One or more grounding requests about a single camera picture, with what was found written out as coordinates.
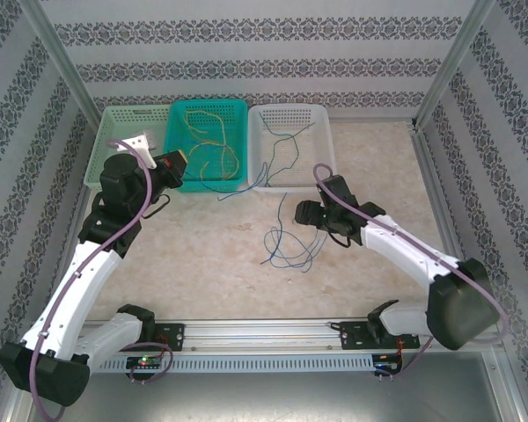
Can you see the light green plastic basket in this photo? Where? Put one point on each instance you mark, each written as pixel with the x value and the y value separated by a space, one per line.
pixel 114 145

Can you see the white plastic basket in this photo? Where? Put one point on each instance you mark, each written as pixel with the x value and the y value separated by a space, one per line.
pixel 308 176

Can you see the teal plastic basket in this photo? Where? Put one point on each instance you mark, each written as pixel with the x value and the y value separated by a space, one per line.
pixel 211 107

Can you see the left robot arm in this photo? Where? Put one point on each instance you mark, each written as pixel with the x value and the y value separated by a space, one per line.
pixel 83 281

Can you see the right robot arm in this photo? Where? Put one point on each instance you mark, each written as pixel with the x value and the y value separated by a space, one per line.
pixel 405 250

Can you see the right circuit board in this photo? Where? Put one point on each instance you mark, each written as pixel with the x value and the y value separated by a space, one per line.
pixel 387 366

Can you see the circuit board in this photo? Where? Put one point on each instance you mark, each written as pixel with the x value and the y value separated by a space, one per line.
pixel 144 362
pixel 387 366

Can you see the left circuit board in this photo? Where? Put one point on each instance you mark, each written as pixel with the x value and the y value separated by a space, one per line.
pixel 144 362

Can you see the grey metal panel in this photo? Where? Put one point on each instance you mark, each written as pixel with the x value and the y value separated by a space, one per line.
pixel 268 395

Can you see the black right mount plate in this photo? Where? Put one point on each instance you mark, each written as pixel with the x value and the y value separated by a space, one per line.
pixel 356 336

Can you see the black mount plate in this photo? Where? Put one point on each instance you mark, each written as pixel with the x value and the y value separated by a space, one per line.
pixel 356 336
pixel 169 336

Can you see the aluminium left frame post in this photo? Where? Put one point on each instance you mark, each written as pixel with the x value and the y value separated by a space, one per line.
pixel 61 61

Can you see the aluminium frame post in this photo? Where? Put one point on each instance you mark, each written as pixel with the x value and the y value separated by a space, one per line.
pixel 457 61
pixel 61 61

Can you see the aluminium front rail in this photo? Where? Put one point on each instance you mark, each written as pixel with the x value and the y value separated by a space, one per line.
pixel 255 332

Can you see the black left mount plate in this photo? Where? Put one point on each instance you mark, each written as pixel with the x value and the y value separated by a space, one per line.
pixel 169 336

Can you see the aluminium right frame post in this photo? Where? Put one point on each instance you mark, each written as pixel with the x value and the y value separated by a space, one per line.
pixel 457 61

